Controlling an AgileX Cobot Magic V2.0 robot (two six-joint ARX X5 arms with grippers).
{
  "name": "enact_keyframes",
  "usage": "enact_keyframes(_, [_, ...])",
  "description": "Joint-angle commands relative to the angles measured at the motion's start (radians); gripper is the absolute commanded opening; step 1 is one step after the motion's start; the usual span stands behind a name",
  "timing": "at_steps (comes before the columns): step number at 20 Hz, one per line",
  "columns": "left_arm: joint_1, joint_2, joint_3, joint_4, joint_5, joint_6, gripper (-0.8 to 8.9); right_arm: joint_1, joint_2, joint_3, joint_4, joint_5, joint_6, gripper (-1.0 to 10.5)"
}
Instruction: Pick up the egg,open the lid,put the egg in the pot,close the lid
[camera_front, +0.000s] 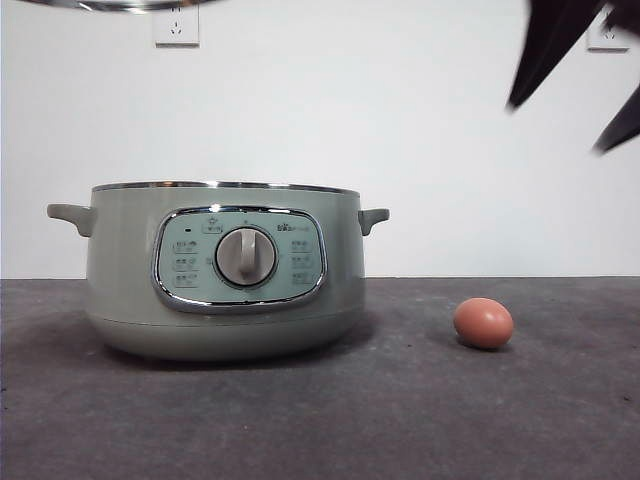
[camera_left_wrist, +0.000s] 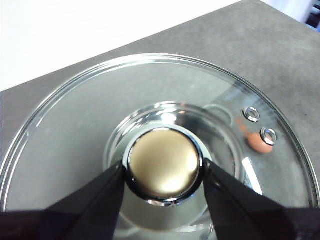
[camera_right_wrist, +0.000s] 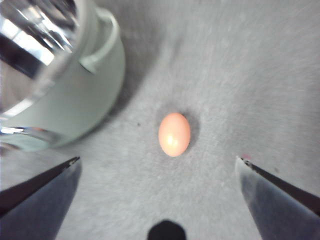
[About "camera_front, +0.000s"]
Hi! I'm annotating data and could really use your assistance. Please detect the white wall socket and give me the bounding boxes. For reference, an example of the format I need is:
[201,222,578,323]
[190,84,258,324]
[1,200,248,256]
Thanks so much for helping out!
[586,14,631,54]
[153,8,201,49]

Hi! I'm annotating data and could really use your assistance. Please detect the pale green electric pot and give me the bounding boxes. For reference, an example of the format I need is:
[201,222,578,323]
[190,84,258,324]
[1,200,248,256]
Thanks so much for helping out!
[46,181,391,363]

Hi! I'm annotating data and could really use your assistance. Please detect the glass lid with green knob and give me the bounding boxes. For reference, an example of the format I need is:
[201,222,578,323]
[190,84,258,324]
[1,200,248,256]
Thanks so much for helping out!
[46,0,230,15]

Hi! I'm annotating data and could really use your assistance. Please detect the brown egg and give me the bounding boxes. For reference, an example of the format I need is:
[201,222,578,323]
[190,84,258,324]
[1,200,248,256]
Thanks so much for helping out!
[452,297,515,351]

